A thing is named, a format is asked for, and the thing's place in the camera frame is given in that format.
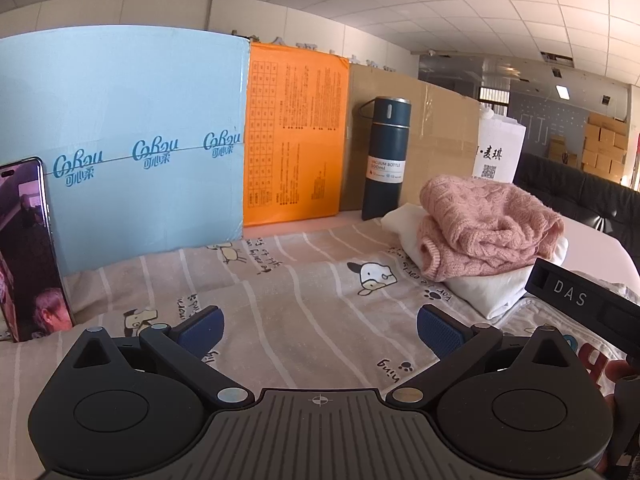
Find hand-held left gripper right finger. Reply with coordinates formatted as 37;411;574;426
385;303;582;409

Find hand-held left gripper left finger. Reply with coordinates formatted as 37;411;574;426
65;304;256;409

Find person's right hand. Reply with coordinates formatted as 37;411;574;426
611;359;636;384

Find white garment with red letters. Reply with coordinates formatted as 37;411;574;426
500;294;632;406

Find white folded garment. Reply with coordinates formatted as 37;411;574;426
381;203;570;320

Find black sofa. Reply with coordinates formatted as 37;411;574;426
514;152;640;242

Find pink knit sweater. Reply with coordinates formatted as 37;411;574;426
417;175;565;282

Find stack of brown cartons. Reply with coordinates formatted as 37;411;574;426
547;111;630;184

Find dark blue vacuum bottle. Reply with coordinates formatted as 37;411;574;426
354;96;413;222

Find white paper bag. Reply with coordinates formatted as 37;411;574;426
472;110;527;187

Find black smartphone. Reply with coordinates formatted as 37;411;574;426
0;156;76;344

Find brown cardboard box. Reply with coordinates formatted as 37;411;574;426
340;62;484;211

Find orange cardboard box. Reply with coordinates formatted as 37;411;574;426
243;41;351;229

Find large light blue cardboard box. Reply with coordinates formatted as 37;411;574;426
0;35;251;277

